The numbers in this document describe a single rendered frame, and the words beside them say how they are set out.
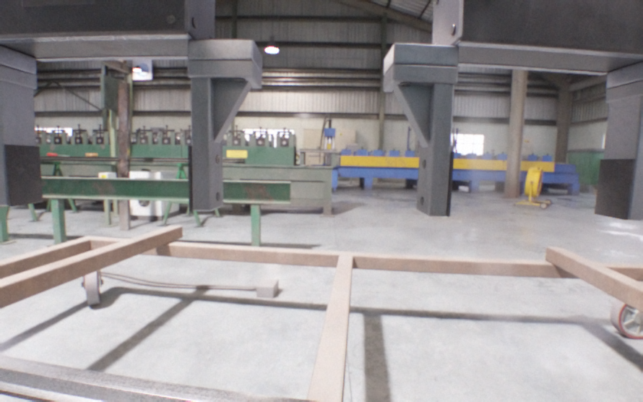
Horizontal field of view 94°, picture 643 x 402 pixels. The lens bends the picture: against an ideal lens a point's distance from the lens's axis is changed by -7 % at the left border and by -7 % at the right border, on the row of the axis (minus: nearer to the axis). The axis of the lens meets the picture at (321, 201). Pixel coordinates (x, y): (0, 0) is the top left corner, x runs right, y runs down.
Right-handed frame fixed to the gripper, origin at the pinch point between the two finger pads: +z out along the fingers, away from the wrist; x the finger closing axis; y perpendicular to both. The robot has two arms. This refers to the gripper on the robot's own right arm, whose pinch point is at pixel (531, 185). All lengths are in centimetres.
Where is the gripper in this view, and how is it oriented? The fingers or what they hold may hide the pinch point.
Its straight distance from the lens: 25.2
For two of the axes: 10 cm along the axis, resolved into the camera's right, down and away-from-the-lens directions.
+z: -0.2, 9.9, 1.2
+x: 10.0, 0.2, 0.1
